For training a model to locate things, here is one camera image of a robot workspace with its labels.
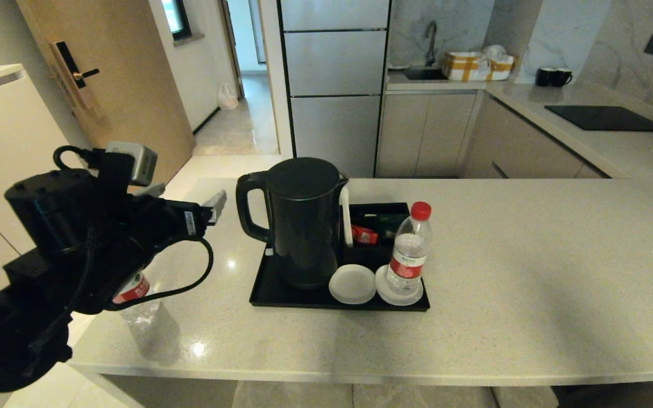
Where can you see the red-capped plastic water bottle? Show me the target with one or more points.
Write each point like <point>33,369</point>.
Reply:
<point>408,255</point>
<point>142,309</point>

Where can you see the chrome kitchen faucet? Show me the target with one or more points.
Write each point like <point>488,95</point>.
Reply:
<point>431,52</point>

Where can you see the black serving tray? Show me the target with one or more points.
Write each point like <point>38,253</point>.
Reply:
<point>287,297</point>

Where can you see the steel kitchen sink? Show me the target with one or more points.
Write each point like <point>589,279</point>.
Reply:
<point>424,73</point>

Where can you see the white crumpled plastic bag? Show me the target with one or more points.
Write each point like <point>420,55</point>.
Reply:
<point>495,51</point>

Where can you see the white stick sachet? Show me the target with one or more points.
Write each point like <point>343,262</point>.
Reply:
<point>347,218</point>

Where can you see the dark framed window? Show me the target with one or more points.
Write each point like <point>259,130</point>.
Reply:
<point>174,17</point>

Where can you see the silver refrigerator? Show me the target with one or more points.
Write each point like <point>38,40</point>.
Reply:
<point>335,85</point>

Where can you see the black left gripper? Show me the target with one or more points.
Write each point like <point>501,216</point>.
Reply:
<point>170,224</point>

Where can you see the white paper coaster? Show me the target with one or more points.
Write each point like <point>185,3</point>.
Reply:
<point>352,283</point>
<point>382,292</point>

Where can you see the white tied plastic bag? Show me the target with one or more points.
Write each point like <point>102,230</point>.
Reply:
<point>227,96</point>

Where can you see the beige kitchen base cabinets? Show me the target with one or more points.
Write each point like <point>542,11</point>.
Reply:
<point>423,136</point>

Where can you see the cardboard box with yellow tape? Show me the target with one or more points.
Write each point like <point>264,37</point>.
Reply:
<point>465,66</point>

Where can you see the light wooden door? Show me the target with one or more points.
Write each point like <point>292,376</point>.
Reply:
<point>128,113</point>

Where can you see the black induction cooktop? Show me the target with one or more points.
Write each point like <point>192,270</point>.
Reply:
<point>606,118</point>

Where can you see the black electric kettle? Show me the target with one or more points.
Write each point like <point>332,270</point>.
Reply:
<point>304,226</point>

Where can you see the black condiment holder box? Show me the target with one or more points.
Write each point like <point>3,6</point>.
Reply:
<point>386,211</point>

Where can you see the black mug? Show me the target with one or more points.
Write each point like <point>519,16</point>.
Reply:
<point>543,77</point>
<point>561,77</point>

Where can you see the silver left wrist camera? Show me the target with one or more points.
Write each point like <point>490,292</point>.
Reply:
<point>134,161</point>

